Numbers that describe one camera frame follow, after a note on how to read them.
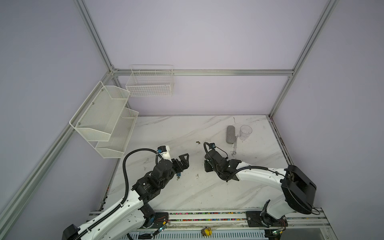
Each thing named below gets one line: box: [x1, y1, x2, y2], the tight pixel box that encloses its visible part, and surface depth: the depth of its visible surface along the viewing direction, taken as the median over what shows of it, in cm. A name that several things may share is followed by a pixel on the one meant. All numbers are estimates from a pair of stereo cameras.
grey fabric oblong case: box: [226, 125, 236, 144], surface depth 109 cm
